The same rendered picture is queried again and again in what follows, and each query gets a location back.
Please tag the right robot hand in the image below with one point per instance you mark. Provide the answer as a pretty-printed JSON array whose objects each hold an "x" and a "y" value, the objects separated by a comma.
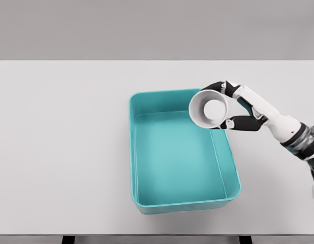
[{"x": 256, "y": 103}]

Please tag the white paper cup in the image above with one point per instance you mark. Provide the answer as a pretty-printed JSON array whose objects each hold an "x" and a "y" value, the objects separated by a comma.
[{"x": 208, "y": 109}]

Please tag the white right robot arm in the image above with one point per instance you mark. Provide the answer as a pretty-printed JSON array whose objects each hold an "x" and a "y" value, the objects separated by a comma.
[{"x": 298, "y": 132}]

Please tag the teal plastic basket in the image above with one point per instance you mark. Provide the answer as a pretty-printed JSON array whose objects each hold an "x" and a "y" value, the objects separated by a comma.
[{"x": 180, "y": 152}]

